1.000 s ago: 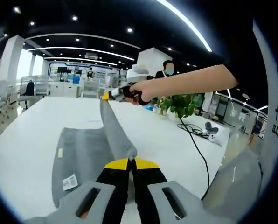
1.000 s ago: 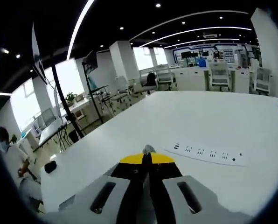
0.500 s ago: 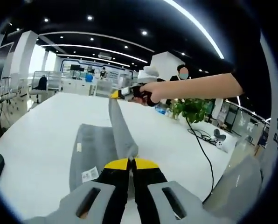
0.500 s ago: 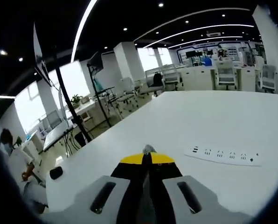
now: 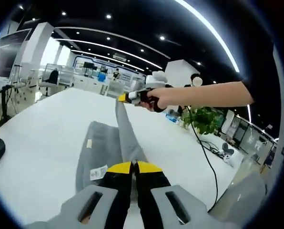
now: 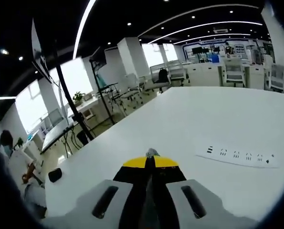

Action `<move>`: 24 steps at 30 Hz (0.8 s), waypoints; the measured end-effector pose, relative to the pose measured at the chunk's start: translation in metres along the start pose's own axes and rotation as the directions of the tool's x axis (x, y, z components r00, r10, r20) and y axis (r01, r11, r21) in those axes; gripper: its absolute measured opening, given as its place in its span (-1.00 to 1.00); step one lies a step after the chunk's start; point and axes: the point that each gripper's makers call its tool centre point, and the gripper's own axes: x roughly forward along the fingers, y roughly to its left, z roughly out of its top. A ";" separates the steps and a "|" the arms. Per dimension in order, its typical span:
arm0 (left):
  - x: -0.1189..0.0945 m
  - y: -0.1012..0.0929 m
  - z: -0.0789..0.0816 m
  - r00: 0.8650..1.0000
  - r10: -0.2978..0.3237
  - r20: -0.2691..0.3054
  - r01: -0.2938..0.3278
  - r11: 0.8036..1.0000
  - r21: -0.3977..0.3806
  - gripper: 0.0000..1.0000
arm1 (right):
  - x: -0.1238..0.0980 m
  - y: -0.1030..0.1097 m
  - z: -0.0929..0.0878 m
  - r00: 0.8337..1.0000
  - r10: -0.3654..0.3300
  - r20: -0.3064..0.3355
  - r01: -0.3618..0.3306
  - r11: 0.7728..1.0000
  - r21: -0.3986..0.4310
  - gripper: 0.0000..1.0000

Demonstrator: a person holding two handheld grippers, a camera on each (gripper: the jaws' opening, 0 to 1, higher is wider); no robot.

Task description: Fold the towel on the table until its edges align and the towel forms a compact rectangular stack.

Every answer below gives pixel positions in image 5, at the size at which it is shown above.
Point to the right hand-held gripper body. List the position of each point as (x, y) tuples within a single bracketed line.
[(156, 80)]

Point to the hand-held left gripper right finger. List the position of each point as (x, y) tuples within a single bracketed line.
[(154, 190)]

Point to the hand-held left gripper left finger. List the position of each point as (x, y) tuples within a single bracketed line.
[(113, 190)]

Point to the grey towel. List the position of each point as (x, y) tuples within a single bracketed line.
[(127, 133)]

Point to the person's right hand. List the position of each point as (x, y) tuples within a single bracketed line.
[(165, 96)]

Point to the blue container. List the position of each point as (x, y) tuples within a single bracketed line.
[(101, 78)]

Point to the blue packet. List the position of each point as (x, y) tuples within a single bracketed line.
[(172, 118)]

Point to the green potted plant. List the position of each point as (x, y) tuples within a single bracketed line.
[(204, 121)]

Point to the black office chair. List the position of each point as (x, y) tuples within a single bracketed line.
[(53, 76)]

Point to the white controller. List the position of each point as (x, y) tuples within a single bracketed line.
[(229, 159)]

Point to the grey padded object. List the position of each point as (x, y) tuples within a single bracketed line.
[(227, 148)]

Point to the large dark display screen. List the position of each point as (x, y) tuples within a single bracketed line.
[(11, 52)]

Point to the black desk frame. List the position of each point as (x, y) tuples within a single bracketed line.
[(5, 105)]

